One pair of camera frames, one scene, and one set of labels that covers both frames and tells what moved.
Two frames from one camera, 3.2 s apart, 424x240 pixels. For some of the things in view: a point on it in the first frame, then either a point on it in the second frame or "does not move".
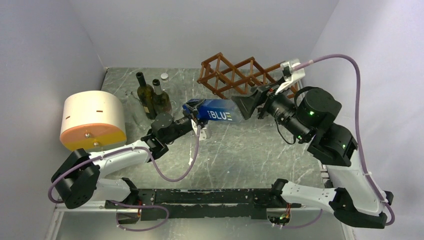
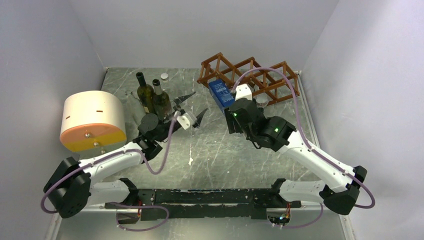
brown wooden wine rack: x=221 y=76 does not move
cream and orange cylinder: x=93 y=119 does not move
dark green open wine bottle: x=146 y=93 does not move
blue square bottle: x=217 y=109 to x=222 y=93
